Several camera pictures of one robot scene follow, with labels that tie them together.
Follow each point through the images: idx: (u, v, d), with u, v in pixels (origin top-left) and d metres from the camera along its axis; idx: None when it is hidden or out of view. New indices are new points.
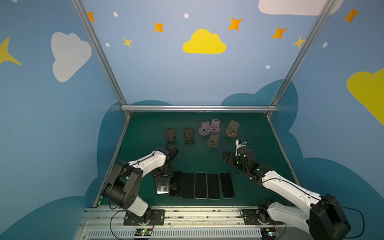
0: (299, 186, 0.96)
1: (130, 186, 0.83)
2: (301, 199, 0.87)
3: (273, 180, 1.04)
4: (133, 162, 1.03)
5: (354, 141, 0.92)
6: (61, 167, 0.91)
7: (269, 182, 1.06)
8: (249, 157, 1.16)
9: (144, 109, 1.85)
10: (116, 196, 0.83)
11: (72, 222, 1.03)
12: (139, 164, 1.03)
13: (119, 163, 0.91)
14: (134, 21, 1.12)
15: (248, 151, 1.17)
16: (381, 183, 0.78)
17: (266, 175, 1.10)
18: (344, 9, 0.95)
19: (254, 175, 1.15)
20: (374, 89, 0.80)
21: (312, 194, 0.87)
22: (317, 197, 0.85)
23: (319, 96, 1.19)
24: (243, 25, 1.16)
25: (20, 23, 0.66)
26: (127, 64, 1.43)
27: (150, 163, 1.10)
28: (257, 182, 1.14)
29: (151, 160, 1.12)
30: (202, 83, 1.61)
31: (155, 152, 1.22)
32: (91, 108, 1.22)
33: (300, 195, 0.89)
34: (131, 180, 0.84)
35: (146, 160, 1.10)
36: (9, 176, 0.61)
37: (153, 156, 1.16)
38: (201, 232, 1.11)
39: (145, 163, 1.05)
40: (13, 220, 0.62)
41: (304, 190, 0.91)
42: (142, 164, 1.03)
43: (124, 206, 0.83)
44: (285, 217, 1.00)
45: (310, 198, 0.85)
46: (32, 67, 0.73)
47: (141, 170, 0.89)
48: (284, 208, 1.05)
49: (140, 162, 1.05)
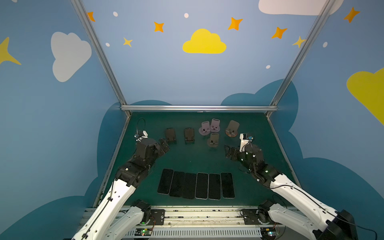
0: (312, 197, 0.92)
1: None
2: (315, 212, 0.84)
3: (285, 187, 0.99)
4: (79, 237, 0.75)
5: (355, 141, 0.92)
6: (60, 167, 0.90)
7: (279, 188, 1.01)
8: (257, 157, 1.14)
9: (144, 109, 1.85)
10: None
11: (72, 222, 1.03)
12: (87, 237, 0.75)
13: None
14: (134, 21, 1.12)
15: (258, 151, 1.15)
16: (381, 183, 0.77)
17: (275, 179, 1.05)
18: (344, 9, 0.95)
19: (261, 177, 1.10)
20: (374, 89, 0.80)
21: (328, 208, 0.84)
22: (333, 213, 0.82)
23: (319, 96, 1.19)
24: (243, 26, 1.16)
25: (20, 22, 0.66)
26: (128, 64, 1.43)
27: (105, 221, 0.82)
28: (264, 184, 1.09)
29: (105, 215, 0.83)
30: (202, 83, 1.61)
31: (111, 194, 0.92)
32: (91, 108, 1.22)
33: (314, 209, 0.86)
34: None
35: (98, 219, 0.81)
36: (9, 176, 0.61)
37: (111, 202, 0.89)
38: (201, 232, 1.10)
39: (95, 229, 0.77)
40: (12, 220, 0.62)
41: (318, 202, 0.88)
42: (92, 234, 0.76)
43: None
44: (287, 221, 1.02)
45: (325, 213, 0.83)
46: (33, 66, 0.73)
47: None
48: (287, 212, 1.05)
49: (88, 231, 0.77)
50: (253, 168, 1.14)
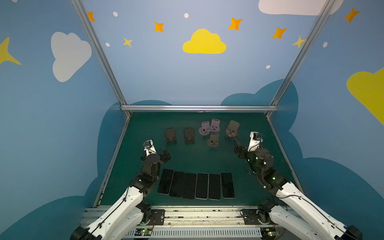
0: (320, 209, 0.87)
1: None
2: (323, 226, 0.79)
3: (292, 197, 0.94)
4: (94, 226, 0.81)
5: (355, 141, 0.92)
6: (60, 167, 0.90)
7: (287, 198, 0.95)
8: (268, 164, 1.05)
9: (144, 109, 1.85)
10: None
11: (72, 222, 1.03)
12: (101, 227, 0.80)
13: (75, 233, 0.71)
14: (134, 21, 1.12)
15: (269, 158, 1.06)
16: (380, 183, 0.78)
17: (283, 188, 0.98)
18: (344, 9, 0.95)
19: (268, 183, 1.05)
20: (374, 89, 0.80)
21: (337, 223, 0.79)
22: (342, 228, 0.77)
23: (319, 96, 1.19)
24: (243, 26, 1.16)
25: (20, 23, 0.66)
26: (128, 64, 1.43)
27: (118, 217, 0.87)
28: (270, 191, 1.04)
29: (119, 212, 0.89)
30: (202, 83, 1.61)
31: (126, 195, 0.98)
32: (91, 108, 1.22)
33: (322, 222, 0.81)
34: None
35: (113, 214, 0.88)
36: (10, 175, 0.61)
37: (125, 202, 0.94)
38: (201, 232, 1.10)
39: (110, 222, 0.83)
40: (12, 221, 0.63)
41: (326, 215, 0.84)
42: (106, 226, 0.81)
43: None
44: (289, 226, 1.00)
45: (334, 227, 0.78)
46: (33, 66, 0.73)
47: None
48: (289, 216, 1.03)
49: (103, 222, 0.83)
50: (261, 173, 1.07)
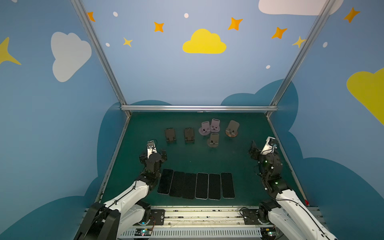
0: (316, 219, 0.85)
1: (105, 233, 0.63)
2: (312, 232, 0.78)
3: (290, 201, 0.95)
4: (109, 203, 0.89)
5: (355, 141, 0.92)
6: (60, 167, 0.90)
7: (284, 202, 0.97)
8: (275, 170, 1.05)
9: (144, 109, 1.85)
10: None
11: (72, 222, 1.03)
12: (116, 204, 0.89)
13: (93, 205, 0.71)
14: (134, 21, 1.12)
15: (278, 164, 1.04)
16: (380, 183, 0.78)
17: (282, 192, 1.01)
18: (344, 9, 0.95)
19: (270, 187, 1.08)
20: (374, 89, 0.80)
21: (328, 233, 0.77)
22: (331, 238, 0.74)
23: (319, 95, 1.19)
24: (243, 26, 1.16)
25: (20, 22, 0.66)
26: (127, 64, 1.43)
27: (130, 200, 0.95)
28: (270, 194, 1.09)
29: (131, 195, 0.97)
30: (202, 83, 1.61)
31: (136, 184, 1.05)
32: (91, 108, 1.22)
33: (313, 229, 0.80)
34: (107, 226, 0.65)
35: (126, 195, 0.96)
36: (10, 175, 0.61)
37: (134, 190, 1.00)
38: (201, 232, 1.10)
39: (123, 201, 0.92)
40: (12, 221, 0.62)
41: (319, 225, 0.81)
42: (121, 204, 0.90)
43: None
44: (284, 227, 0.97)
45: (323, 236, 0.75)
46: (33, 66, 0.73)
47: (119, 213, 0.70)
48: (287, 220, 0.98)
49: (118, 201, 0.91)
50: (266, 177, 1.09)
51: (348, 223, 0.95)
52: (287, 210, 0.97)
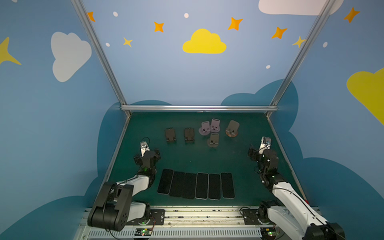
0: (308, 205, 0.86)
1: (123, 202, 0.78)
2: (303, 215, 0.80)
3: (284, 191, 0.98)
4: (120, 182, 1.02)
5: (355, 141, 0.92)
6: (60, 167, 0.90)
7: (279, 191, 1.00)
8: (271, 163, 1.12)
9: (144, 109, 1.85)
10: (107, 219, 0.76)
11: (72, 222, 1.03)
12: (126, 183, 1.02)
13: (106, 183, 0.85)
14: (134, 21, 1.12)
15: (274, 158, 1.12)
16: (381, 183, 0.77)
17: (278, 183, 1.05)
18: (344, 9, 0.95)
19: (267, 180, 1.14)
20: (375, 89, 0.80)
21: (318, 216, 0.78)
22: (322, 220, 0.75)
23: (319, 95, 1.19)
24: (243, 26, 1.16)
25: (20, 22, 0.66)
26: (128, 64, 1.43)
27: (137, 184, 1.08)
28: (268, 187, 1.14)
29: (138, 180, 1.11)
30: (202, 83, 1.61)
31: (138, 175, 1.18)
32: (91, 108, 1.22)
33: (304, 212, 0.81)
34: (124, 195, 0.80)
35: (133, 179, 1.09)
36: (10, 175, 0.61)
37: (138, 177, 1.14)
38: (201, 232, 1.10)
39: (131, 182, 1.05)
40: (12, 221, 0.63)
41: (311, 209, 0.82)
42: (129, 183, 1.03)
43: (118, 227, 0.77)
44: (281, 221, 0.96)
45: (314, 218, 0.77)
46: (33, 66, 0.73)
47: (131, 185, 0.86)
48: (285, 215, 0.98)
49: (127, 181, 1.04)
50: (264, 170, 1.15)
51: (348, 223, 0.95)
52: (284, 200, 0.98)
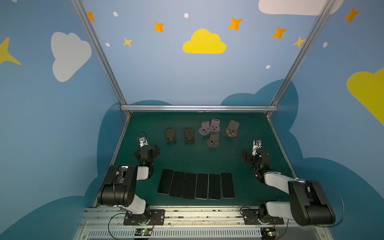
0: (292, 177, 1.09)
1: (130, 176, 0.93)
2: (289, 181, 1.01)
3: (273, 173, 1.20)
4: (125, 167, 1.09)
5: (355, 141, 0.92)
6: (60, 167, 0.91)
7: (270, 175, 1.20)
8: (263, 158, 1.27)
9: (144, 109, 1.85)
10: (116, 193, 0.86)
11: (72, 222, 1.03)
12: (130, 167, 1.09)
13: (112, 166, 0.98)
14: (134, 21, 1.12)
15: (265, 154, 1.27)
16: (381, 183, 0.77)
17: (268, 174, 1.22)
18: (344, 9, 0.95)
19: (260, 174, 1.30)
20: (374, 89, 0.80)
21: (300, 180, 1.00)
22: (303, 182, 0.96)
23: (319, 95, 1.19)
24: (243, 26, 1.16)
25: (20, 22, 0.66)
26: (128, 64, 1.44)
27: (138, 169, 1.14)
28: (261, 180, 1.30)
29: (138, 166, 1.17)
30: (202, 83, 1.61)
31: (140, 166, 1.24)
32: (91, 108, 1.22)
33: None
34: (130, 172, 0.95)
35: None
36: (9, 175, 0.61)
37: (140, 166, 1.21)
38: (201, 232, 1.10)
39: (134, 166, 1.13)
40: (12, 220, 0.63)
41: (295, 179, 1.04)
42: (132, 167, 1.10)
43: (127, 202, 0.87)
44: (280, 209, 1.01)
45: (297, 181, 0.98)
46: (33, 66, 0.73)
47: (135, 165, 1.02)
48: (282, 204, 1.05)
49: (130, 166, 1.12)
50: (256, 166, 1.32)
51: (348, 222, 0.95)
52: (274, 183, 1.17)
